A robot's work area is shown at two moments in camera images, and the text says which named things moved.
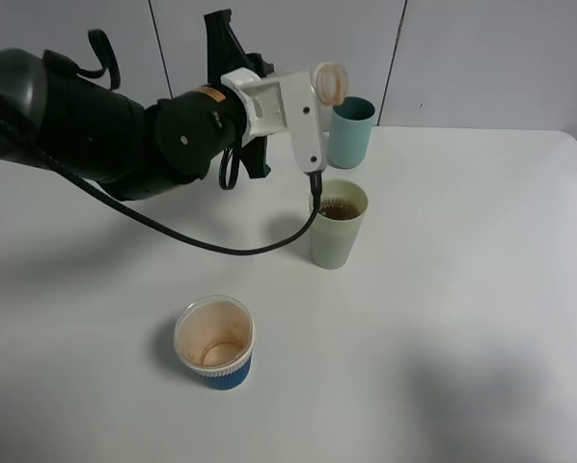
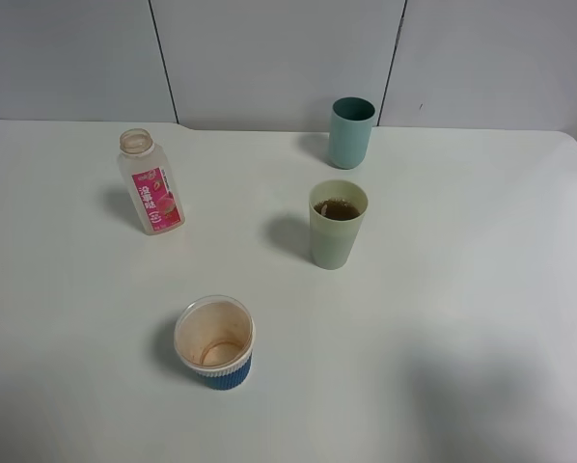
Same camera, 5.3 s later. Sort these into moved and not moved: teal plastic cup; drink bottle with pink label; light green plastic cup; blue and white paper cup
Moved: drink bottle with pink label
Not moved: teal plastic cup; blue and white paper cup; light green plastic cup
